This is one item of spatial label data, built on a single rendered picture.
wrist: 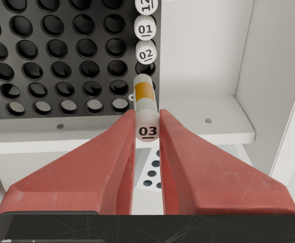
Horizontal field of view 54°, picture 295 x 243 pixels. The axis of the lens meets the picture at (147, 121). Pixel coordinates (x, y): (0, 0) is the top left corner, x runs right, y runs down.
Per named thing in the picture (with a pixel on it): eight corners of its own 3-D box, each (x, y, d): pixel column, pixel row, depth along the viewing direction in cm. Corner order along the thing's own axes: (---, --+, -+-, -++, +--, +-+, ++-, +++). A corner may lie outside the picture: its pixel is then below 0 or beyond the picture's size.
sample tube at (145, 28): (151, 16, 20) (157, 40, 17) (133, 18, 20) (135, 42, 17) (150, -3, 20) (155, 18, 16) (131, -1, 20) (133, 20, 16)
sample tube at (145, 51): (153, 34, 21) (159, 61, 17) (137, 40, 21) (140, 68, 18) (148, 18, 20) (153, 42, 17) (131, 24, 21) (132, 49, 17)
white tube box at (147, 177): (233, 142, 42) (242, 161, 39) (209, 182, 46) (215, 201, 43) (151, 125, 39) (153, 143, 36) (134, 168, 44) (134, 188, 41)
